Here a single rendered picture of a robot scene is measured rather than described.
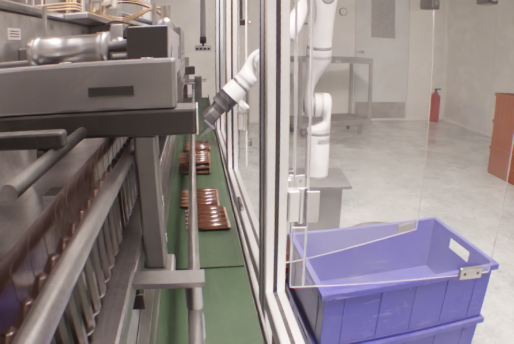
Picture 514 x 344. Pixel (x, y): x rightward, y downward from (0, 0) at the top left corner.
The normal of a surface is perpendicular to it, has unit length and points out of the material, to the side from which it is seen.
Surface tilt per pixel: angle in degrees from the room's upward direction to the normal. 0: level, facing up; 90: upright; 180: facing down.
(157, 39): 90
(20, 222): 0
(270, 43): 90
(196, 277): 0
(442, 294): 90
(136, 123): 90
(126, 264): 0
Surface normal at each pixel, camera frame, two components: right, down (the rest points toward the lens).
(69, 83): 0.15, 0.25
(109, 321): 0.00, -0.97
